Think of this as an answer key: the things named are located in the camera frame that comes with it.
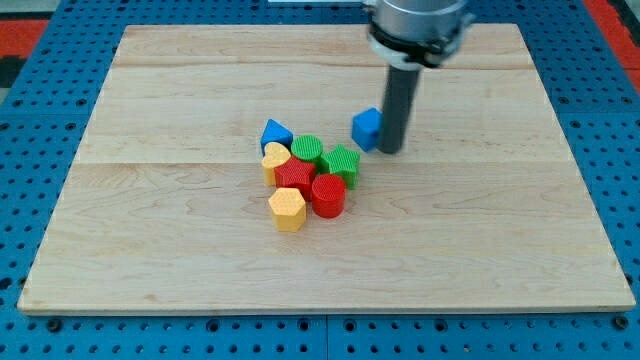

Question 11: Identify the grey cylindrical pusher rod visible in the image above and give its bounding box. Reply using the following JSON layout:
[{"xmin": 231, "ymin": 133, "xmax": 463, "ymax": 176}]
[{"xmin": 377, "ymin": 66, "xmax": 420, "ymax": 154}]

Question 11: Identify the blue cube block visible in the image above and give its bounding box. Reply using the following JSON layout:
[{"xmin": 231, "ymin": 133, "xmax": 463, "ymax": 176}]
[{"xmin": 351, "ymin": 108, "xmax": 381, "ymax": 152}]

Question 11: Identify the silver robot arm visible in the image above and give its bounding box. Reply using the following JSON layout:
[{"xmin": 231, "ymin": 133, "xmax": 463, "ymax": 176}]
[{"xmin": 366, "ymin": 0, "xmax": 475, "ymax": 154}]

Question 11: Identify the blue triangle block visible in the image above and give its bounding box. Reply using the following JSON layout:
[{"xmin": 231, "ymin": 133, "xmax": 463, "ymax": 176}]
[{"xmin": 260, "ymin": 119, "xmax": 294, "ymax": 154}]

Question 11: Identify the green star block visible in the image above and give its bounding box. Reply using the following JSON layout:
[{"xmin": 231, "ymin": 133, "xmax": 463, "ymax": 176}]
[{"xmin": 320, "ymin": 144, "xmax": 360, "ymax": 190}]

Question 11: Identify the green cylinder block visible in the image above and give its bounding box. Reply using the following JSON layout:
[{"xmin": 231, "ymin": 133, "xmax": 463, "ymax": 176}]
[{"xmin": 291, "ymin": 135, "xmax": 324, "ymax": 163}]

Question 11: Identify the red cylinder block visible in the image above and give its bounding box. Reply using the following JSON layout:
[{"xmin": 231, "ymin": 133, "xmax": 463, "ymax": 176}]
[{"xmin": 311, "ymin": 174, "xmax": 346, "ymax": 218}]

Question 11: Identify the red star block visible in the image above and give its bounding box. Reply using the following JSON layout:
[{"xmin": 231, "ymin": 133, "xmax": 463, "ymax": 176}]
[{"xmin": 274, "ymin": 156, "xmax": 316, "ymax": 202}]

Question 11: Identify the yellow heart block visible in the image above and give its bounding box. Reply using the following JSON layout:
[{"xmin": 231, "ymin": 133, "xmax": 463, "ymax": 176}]
[{"xmin": 261, "ymin": 142, "xmax": 291, "ymax": 186}]

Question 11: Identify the yellow hexagon block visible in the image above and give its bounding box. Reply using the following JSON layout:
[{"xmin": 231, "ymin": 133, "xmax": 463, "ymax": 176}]
[{"xmin": 268, "ymin": 188, "xmax": 306, "ymax": 232}]

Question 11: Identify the wooden board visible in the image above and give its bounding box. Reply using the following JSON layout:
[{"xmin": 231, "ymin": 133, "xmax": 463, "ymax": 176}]
[{"xmin": 18, "ymin": 24, "xmax": 636, "ymax": 316}]

